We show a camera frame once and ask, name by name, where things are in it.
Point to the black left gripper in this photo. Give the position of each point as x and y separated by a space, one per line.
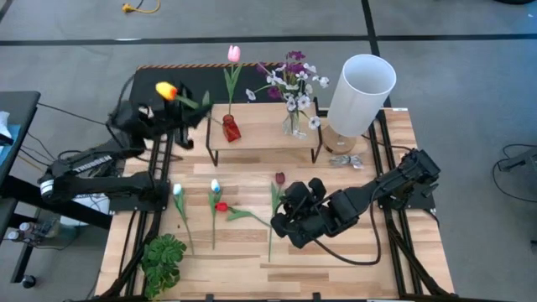
165 119

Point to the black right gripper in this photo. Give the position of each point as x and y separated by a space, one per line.
312 220

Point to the red glass vase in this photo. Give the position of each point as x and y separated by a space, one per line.
230 131

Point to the yellow orange artificial tulip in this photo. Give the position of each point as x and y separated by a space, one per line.
166 90

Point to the dark red artificial tulip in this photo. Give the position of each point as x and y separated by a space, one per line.
279 178

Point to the pink artificial tulip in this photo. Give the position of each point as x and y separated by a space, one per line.
233 53

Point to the white blue artificial tulip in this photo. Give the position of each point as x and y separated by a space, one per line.
180 205
215 185

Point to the clear glass vase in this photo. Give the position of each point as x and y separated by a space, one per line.
291 125

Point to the purple and white flower bunch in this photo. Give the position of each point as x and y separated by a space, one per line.
303 101

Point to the purple artificial flower stem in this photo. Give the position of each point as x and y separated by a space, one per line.
296 67

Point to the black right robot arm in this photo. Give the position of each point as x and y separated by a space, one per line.
377 184

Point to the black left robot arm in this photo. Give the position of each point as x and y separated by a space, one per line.
109 184

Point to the wooden shelf with black legs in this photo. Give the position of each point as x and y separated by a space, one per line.
260 130

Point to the black hazard-striped floor mat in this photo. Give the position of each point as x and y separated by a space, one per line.
201 79

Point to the crumpled silver wrapper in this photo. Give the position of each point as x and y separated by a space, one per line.
346 160

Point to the white shade table lamp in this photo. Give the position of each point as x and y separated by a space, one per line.
361 96

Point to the white printed box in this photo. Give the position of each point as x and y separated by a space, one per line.
94 205

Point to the green artificial leaf plant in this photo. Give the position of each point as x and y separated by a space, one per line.
161 260

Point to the black desk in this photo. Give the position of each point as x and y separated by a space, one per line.
17 109

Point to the blue sheet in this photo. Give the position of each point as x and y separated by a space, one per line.
10 150

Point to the white cloth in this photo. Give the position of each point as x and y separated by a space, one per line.
4 126

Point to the small white-capped bottle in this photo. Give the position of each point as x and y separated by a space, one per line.
13 235
24 227

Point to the black tripod stand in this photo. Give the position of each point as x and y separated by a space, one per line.
522 160

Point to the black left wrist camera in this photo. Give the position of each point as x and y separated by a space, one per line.
184 92

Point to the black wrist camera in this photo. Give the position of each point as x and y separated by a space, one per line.
317 186
184 92

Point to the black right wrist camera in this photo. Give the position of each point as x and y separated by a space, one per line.
317 186

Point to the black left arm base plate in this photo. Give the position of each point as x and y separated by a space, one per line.
134 205

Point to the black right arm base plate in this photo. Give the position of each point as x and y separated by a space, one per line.
415 204

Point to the black metal rig frame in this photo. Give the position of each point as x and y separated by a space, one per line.
415 265

